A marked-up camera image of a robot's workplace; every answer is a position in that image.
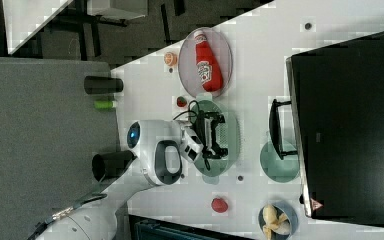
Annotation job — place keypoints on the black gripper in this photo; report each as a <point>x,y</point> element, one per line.
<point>205,128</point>

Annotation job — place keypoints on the mint green plastic strainer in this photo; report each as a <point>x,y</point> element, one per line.
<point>227,136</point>

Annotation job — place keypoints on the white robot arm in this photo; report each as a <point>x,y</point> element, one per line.
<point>155,155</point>

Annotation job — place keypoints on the red strawberry toy upper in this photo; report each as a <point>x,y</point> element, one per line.
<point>181,101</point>

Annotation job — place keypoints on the red strawberry toy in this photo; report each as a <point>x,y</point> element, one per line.
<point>219,205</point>
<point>181,101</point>

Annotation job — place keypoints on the red ketchup bottle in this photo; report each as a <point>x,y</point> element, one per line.
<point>208,68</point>

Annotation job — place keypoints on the grey round plate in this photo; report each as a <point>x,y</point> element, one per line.
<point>188,72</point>

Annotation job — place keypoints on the orange slice toy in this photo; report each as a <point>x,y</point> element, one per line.
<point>170,59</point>

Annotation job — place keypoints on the red strawberry toy lower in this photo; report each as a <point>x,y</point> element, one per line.
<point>219,205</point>

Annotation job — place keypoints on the mint green mug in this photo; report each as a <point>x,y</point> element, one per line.
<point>281,170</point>

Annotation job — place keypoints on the green cylinder object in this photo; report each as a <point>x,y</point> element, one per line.
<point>105,104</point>

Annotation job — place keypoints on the blue bowl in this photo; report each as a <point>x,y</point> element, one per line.
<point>282,207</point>

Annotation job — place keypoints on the dark cup at top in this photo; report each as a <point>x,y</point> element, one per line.
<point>102,85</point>

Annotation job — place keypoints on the peeled banana toy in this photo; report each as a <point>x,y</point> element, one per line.
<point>274,223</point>

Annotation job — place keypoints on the black toaster oven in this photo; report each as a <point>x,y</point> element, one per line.
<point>337,103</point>

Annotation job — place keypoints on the blue metal frame rail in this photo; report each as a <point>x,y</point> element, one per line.
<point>150,229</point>

